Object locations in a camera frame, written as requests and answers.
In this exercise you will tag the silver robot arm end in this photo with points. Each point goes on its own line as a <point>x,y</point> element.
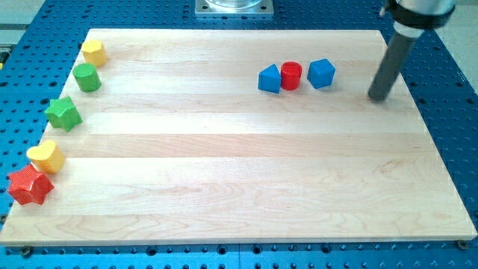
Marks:
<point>413,17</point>

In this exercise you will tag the light wooden board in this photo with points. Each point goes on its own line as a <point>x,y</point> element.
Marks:
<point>179,146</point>

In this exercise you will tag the blue triangle block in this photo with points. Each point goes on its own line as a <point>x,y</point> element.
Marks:
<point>269,79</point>

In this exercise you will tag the red cylinder block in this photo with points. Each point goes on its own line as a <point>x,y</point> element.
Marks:
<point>291,73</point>

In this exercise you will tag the blue pentagon block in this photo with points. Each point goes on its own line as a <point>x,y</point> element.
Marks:
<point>321,73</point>

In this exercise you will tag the green cylinder block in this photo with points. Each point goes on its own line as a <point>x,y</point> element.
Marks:
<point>87,77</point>

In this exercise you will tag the yellow hexagon block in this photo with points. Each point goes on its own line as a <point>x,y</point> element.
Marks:
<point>94,53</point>

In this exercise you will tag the green star block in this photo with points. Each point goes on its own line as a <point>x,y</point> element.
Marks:
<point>63,114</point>

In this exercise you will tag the yellow heart block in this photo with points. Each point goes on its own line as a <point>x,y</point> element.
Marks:
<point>46,157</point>

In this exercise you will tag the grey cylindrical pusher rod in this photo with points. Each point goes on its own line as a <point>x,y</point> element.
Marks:
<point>396,54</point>

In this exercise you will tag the red star block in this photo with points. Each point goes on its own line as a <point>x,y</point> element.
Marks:
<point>29,185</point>

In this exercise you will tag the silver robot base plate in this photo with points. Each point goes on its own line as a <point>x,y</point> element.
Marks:
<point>234,8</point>

